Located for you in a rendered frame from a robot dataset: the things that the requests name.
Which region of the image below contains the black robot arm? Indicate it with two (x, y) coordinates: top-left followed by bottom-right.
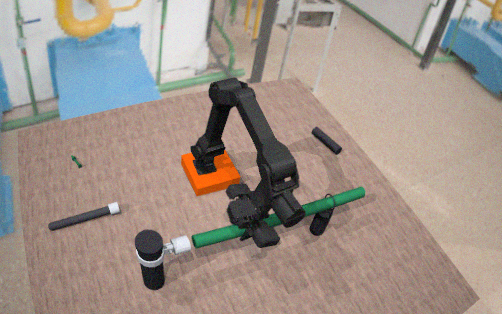
(190, 77), (306, 229)

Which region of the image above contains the green cylinder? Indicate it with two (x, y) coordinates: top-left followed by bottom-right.
(191, 186), (365, 249)

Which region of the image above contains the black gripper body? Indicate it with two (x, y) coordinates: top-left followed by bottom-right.
(225, 184), (280, 248)

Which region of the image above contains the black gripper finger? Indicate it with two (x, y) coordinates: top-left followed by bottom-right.
(239, 226), (253, 241)

